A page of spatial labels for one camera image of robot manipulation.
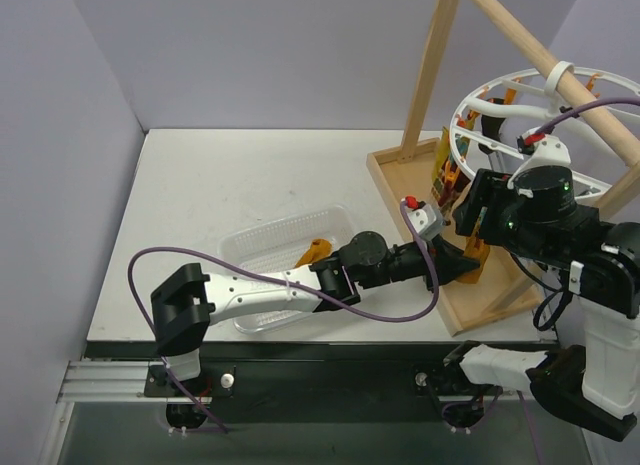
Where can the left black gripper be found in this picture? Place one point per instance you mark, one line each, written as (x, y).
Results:
(435, 266)

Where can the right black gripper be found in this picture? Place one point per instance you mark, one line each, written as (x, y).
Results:
(473, 205)

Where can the maroon striped sock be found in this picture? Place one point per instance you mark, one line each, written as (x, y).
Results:
(448, 181)

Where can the white round sock hanger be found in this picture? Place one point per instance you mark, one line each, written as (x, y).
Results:
(511, 96)

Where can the mustard sock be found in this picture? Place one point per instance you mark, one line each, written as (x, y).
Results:
(318, 250)
(477, 250)

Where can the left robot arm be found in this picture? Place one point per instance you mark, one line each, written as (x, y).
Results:
(190, 300)

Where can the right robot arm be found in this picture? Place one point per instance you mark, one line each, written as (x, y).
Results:
(534, 215)

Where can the black sock left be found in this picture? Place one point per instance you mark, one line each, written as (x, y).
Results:
(491, 127)

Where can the white plastic basket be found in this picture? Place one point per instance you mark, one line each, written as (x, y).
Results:
(279, 244)

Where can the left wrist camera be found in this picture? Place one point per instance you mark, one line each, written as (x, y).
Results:
(422, 219)

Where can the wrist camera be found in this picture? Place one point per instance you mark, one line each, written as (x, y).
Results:
(539, 149)
(422, 219)

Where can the wooden drying rack frame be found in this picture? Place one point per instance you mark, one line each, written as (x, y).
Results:
(502, 290)

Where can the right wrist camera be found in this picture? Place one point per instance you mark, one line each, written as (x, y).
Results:
(539, 149)

